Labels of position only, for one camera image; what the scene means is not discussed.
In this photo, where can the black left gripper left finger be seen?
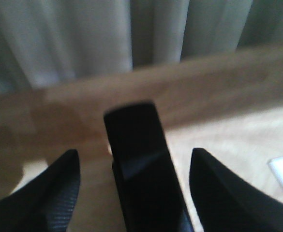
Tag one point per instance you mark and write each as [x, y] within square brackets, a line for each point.
[46, 203]

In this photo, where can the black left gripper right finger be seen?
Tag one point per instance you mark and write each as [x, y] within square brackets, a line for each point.
[226, 203]

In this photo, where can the black stapler orange button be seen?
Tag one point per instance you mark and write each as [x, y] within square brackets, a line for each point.
[149, 191]

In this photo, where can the grey curtain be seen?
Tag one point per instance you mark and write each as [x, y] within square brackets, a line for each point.
[46, 42]

